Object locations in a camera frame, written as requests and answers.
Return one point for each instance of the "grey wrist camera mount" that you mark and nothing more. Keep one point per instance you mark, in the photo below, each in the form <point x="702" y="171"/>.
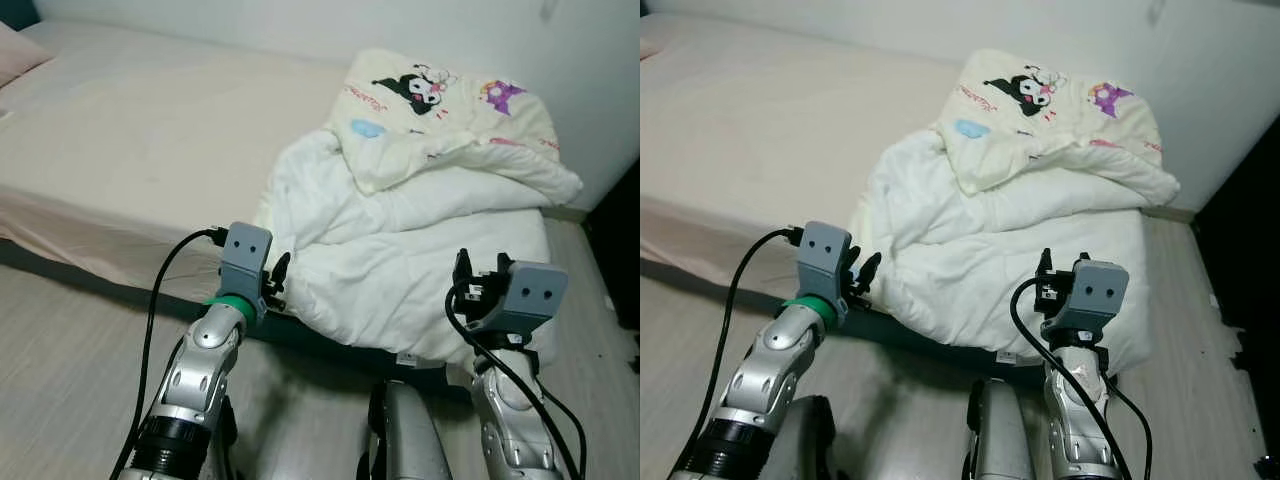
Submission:
<point x="245" y="250"/>
<point x="530" y="295"/>
<point x="825" y="250"/>
<point x="1098" y="295"/>

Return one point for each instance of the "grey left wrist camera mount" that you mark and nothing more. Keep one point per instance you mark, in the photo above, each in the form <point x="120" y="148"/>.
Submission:
<point x="245" y="250"/>
<point x="825" y="250"/>

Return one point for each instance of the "teal upholstered bed frame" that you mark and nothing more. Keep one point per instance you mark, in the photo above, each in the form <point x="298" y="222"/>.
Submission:
<point x="920" y="345"/>
<point x="320" y="345"/>

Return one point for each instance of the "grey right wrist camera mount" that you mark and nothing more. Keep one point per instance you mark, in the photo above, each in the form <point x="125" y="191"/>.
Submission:
<point x="1098" y="295"/>
<point x="530" y="295"/>

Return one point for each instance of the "cream cartoon print duvet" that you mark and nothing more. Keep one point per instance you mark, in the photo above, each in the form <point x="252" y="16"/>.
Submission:
<point x="1000" y="250"/>
<point x="420" y="260"/>

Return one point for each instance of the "robot right leg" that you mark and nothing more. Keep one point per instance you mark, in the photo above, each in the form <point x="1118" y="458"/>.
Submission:
<point x="410" y="440"/>
<point x="1000" y="440"/>

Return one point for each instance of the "robot leg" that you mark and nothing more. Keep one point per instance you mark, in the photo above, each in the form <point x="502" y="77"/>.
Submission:
<point x="226" y="445"/>
<point x="1000" y="440"/>
<point x="810" y="440"/>
<point x="410" y="440"/>

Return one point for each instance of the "robot left leg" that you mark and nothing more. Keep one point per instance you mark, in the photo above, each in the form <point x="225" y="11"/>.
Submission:
<point x="810" y="440"/>
<point x="226" y="445"/>

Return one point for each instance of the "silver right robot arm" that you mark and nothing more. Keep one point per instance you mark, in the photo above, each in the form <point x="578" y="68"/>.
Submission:
<point x="1080" y="420"/>
<point x="510" y="420"/>

